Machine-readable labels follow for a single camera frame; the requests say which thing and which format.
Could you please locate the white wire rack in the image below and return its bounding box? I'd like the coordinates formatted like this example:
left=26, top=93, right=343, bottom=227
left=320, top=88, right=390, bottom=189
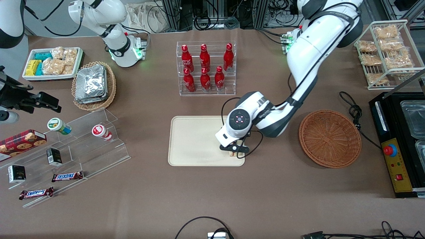
left=354, top=20, right=425, bottom=91

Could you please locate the grey metal bar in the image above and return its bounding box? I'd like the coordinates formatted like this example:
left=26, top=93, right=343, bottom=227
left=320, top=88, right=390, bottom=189
left=391, top=68, right=425, bottom=91

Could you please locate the clear acrylic stepped shelf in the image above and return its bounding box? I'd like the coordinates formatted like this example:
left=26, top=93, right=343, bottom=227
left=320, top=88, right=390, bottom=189
left=0, top=108, right=131, bottom=208

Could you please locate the silver foil pack stack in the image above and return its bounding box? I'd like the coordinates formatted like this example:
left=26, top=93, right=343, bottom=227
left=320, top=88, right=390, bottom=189
left=74, top=64, right=109, bottom=104

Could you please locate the small black box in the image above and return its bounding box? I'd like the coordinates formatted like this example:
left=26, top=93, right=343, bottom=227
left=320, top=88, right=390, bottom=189
left=8, top=165, right=27, bottom=184
left=46, top=148, right=63, bottom=167

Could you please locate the red cola bottle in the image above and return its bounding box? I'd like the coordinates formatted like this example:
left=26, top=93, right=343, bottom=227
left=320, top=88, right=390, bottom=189
left=200, top=67, right=212, bottom=92
left=181, top=44, right=195, bottom=72
left=223, top=43, right=235, bottom=72
left=214, top=66, right=226, bottom=91
left=183, top=68, right=196, bottom=93
left=199, top=43, right=211, bottom=71

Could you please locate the red cookie box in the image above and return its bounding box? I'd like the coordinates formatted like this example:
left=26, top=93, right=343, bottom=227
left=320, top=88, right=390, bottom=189
left=0, top=129, right=47, bottom=163

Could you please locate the Snickers chocolate bar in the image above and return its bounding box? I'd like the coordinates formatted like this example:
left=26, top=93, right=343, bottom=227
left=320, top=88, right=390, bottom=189
left=19, top=187, right=54, bottom=200
left=51, top=171, right=84, bottom=183

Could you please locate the knotted black table cable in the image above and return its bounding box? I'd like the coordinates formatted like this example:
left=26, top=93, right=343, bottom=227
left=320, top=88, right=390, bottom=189
left=339, top=91, right=383, bottom=150

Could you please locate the green lid white cup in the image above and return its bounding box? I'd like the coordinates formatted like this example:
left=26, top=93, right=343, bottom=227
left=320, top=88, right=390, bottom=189
left=47, top=118, right=72, bottom=135

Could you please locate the oval brown wicker basket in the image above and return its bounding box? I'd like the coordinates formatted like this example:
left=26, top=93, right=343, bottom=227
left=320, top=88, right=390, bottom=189
left=71, top=61, right=117, bottom=112

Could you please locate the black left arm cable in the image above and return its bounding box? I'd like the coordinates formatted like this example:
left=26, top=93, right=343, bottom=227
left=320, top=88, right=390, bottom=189
left=221, top=3, right=363, bottom=159

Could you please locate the cream plastic tray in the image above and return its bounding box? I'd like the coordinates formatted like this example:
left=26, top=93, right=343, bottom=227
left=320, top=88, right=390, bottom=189
left=168, top=116, right=245, bottom=167

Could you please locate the yellow snack pack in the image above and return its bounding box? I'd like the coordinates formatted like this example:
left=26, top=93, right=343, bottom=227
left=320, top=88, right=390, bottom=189
left=25, top=59, right=42, bottom=76

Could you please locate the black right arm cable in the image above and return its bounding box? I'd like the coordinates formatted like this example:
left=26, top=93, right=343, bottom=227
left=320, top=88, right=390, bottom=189
left=23, top=0, right=84, bottom=37

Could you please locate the red lid white cup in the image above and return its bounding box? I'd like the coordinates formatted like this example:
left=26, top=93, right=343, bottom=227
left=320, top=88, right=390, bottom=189
left=92, top=124, right=113, bottom=141

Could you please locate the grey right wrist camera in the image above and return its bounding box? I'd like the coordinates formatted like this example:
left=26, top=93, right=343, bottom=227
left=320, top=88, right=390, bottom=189
left=0, top=111, right=20, bottom=124

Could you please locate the white cloth bag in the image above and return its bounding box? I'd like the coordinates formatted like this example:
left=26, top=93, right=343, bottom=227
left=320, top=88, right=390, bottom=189
left=125, top=3, right=168, bottom=34

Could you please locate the clear acrylic bottle rack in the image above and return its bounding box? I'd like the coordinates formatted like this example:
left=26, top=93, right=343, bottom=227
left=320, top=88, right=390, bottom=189
left=176, top=40, right=236, bottom=97

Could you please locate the white rectangular snack tray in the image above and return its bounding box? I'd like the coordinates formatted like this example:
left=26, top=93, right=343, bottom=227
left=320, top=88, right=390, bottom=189
left=22, top=47, right=84, bottom=82

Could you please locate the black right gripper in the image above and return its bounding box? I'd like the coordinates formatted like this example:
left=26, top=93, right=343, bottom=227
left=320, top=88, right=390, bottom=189
left=0, top=66, right=62, bottom=113

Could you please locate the black cable with connector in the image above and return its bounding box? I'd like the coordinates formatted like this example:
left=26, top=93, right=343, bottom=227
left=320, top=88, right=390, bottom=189
left=301, top=220, right=425, bottom=239

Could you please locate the bagged brown pastry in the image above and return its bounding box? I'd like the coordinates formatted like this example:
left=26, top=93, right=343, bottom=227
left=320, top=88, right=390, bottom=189
left=374, top=25, right=399, bottom=40
left=358, top=40, right=378, bottom=53
left=359, top=54, right=383, bottom=66
left=379, top=39, right=404, bottom=52
left=366, top=73, right=389, bottom=84
left=384, top=54, right=414, bottom=70

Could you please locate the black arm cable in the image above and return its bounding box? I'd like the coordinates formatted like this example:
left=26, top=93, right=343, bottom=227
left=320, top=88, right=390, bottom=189
left=23, top=0, right=84, bottom=37
left=221, top=3, right=363, bottom=159

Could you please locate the clear plastic container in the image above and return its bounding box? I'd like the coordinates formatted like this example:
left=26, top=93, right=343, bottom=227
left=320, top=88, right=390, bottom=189
left=400, top=99, right=425, bottom=139
left=415, top=139, right=425, bottom=164

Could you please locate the black yellow control box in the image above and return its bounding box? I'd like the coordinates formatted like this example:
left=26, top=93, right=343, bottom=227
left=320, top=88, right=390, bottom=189
left=369, top=91, right=425, bottom=199

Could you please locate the coiled black cable bundle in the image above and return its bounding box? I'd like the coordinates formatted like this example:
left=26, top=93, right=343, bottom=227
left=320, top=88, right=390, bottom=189
left=194, top=14, right=240, bottom=31

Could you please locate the looped black cable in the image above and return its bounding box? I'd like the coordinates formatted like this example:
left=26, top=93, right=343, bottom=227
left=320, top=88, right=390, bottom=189
left=175, top=216, right=235, bottom=239

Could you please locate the round brown wicker basket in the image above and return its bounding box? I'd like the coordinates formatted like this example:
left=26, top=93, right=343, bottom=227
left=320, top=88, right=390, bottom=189
left=298, top=110, right=362, bottom=169

